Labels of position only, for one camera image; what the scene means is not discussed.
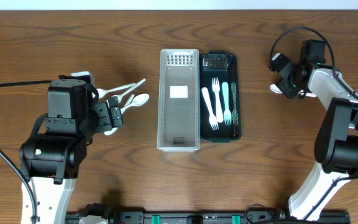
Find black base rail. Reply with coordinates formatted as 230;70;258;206
63;203;351;224

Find white label sticker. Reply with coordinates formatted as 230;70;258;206
170;85;188;98

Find white spoon bowl right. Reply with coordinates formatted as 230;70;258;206
121;93;150;114

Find clear perforated plastic basket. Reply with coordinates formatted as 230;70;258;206
157;49;201;152

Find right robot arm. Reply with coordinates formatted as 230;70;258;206
269;40;358;221

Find white fork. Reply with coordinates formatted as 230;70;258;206
222;82;232;126
212;77;224;123
201;87;219;131

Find white spoon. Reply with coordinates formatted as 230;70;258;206
270;84;316;98
96;83;135;98
117;78;146;103

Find white spoon bowl down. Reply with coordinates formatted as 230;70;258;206
104;94;135;136

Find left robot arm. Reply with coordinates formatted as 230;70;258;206
19;78;123;223

